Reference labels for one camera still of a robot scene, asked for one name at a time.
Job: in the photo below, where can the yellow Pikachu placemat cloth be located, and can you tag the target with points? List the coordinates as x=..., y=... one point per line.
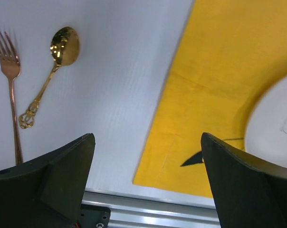
x=230, y=53

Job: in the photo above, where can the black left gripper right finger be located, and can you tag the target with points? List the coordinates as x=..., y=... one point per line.
x=248, y=192

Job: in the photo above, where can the white round plate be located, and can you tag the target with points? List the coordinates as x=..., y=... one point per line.
x=266, y=131

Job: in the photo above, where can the gold spoon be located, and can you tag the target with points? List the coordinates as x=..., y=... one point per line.
x=65, y=49

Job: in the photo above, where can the copper fork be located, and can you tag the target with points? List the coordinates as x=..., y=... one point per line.
x=11, y=68

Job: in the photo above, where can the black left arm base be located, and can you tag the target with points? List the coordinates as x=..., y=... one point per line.
x=93, y=217

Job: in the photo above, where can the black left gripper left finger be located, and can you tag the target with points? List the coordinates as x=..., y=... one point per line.
x=47, y=192

